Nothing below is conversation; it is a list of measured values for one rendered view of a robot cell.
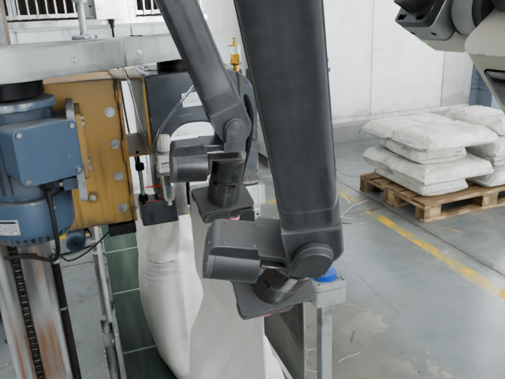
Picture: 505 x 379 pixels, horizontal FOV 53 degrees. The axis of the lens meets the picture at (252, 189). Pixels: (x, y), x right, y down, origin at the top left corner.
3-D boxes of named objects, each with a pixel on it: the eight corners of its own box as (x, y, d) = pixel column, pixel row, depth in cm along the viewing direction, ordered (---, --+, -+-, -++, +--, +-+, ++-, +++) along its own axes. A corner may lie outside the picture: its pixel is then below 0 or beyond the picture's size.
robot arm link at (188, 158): (247, 119, 79) (234, 104, 87) (174, 121, 76) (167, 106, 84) (243, 189, 84) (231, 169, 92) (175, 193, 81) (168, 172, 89)
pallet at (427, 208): (548, 195, 396) (550, 177, 392) (423, 223, 356) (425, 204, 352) (470, 169, 468) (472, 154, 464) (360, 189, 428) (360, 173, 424)
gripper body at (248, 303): (226, 270, 65) (237, 250, 59) (297, 256, 68) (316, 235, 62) (238, 319, 63) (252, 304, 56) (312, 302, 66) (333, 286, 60)
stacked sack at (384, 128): (461, 135, 393) (462, 116, 388) (386, 145, 376) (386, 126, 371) (427, 125, 432) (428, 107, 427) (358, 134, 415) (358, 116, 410)
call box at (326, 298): (346, 301, 122) (346, 280, 120) (316, 309, 120) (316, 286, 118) (331, 286, 129) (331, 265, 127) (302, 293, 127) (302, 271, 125)
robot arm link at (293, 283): (326, 280, 53) (325, 230, 56) (263, 273, 52) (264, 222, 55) (306, 297, 59) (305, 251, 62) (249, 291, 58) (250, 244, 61)
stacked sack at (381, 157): (459, 163, 405) (460, 145, 400) (391, 176, 381) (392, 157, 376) (422, 151, 442) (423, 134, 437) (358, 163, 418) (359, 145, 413)
